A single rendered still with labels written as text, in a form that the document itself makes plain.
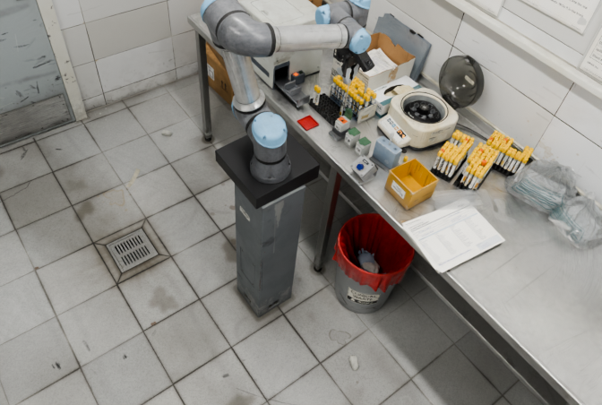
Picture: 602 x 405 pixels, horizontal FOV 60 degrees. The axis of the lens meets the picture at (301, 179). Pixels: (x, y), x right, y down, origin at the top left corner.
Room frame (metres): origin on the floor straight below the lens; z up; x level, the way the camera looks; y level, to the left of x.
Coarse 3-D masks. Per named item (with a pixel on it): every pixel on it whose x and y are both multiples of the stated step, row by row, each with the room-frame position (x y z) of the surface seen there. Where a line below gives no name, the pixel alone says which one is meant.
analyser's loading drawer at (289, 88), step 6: (276, 78) 1.86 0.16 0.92; (282, 78) 1.87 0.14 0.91; (276, 84) 1.83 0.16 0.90; (282, 84) 1.82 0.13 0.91; (288, 84) 1.80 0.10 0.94; (294, 84) 1.82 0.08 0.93; (288, 90) 1.79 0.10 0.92; (294, 90) 1.76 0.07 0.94; (300, 90) 1.78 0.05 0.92; (288, 96) 1.75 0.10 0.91; (294, 96) 1.75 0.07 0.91; (300, 96) 1.76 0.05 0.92; (306, 96) 1.74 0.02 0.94; (300, 102) 1.72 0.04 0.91; (306, 102) 1.74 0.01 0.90
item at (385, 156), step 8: (376, 144) 1.47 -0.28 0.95; (384, 144) 1.46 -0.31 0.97; (392, 144) 1.46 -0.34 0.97; (376, 152) 1.47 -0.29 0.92; (384, 152) 1.44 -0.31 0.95; (392, 152) 1.42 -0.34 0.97; (400, 152) 1.44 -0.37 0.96; (376, 160) 1.45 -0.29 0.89; (384, 160) 1.44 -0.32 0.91; (392, 160) 1.41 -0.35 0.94; (384, 168) 1.41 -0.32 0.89
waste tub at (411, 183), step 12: (396, 168) 1.34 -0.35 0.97; (408, 168) 1.39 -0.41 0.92; (420, 168) 1.37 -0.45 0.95; (396, 180) 1.29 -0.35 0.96; (408, 180) 1.37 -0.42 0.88; (420, 180) 1.36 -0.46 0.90; (432, 180) 1.32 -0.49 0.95; (396, 192) 1.28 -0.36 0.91; (408, 192) 1.24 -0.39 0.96; (420, 192) 1.25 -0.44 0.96; (432, 192) 1.30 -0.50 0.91; (408, 204) 1.22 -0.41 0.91
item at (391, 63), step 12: (372, 36) 2.13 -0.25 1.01; (384, 36) 2.14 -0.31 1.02; (372, 48) 2.14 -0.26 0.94; (384, 48) 2.13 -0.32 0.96; (396, 48) 2.08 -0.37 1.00; (336, 60) 1.97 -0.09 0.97; (384, 60) 2.06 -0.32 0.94; (396, 60) 2.06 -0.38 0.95; (408, 60) 2.01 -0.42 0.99; (336, 72) 1.96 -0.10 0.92; (360, 72) 1.85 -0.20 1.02; (372, 72) 1.96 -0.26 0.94; (384, 72) 1.86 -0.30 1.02; (396, 72) 1.92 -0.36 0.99; (408, 72) 1.98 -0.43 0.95; (372, 84) 1.82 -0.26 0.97; (384, 84) 1.88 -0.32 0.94
